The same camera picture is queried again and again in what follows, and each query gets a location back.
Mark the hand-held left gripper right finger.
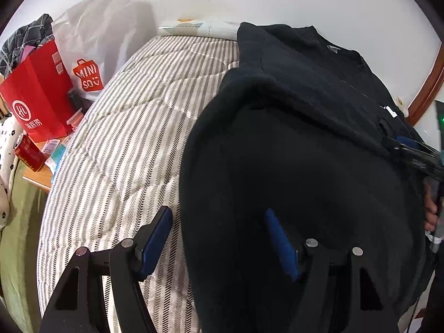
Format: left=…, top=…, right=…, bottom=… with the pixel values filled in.
left=264, top=209, right=396, bottom=333

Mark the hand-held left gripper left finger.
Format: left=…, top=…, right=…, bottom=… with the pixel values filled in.
left=39, top=206, right=173, bottom=333

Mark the green blanket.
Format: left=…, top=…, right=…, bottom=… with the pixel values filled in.
left=0, top=161, right=52, bottom=330

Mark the dark plaid cloth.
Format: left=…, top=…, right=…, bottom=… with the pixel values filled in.
left=0, top=14, right=54, bottom=76

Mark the red drink can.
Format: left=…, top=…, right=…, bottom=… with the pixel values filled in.
left=14, top=133, right=47, bottom=172

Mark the white plastic bag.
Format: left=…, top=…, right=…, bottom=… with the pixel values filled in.
left=51, top=0, right=157, bottom=102

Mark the black sweater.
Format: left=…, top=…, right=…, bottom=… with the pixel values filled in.
left=179, top=22, right=438, bottom=333

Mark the striped bed mattress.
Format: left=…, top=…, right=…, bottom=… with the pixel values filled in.
left=36, top=36, right=243, bottom=333

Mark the brown wooden door frame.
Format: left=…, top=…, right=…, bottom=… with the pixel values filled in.
left=404, top=40, right=444, bottom=125

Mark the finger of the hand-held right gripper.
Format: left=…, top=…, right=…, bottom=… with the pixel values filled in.
left=395, top=135, right=442, bottom=157
left=382, top=138, right=444, bottom=175

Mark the white polka dot pillow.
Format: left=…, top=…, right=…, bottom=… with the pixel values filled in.
left=0, top=113, right=25, bottom=229

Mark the person's right hand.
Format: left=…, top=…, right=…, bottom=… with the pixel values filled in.
left=422, top=187, right=440, bottom=231

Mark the small black bottle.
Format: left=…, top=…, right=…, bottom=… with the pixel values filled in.
left=67, top=89, right=82, bottom=112

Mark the wooden bedside table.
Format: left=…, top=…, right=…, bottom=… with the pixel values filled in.
left=22, top=139, right=70, bottom=193

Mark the rolled white printed mat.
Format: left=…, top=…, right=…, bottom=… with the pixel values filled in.
left=158, top=19, right=243, bottom=40

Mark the red paper bag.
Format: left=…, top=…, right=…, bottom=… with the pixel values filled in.
left=0, top=40, right=82, bottom=143

